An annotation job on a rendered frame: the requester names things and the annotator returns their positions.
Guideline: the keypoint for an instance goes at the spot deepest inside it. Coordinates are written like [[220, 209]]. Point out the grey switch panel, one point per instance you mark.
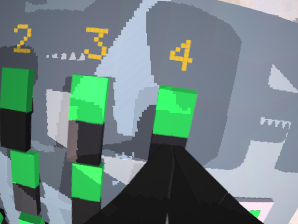
[[90, 89]]

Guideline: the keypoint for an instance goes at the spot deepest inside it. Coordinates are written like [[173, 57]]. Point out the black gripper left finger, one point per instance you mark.
[[145, 200]]

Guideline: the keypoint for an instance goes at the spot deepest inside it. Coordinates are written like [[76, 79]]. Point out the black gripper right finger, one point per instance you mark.
[[197, 198]]

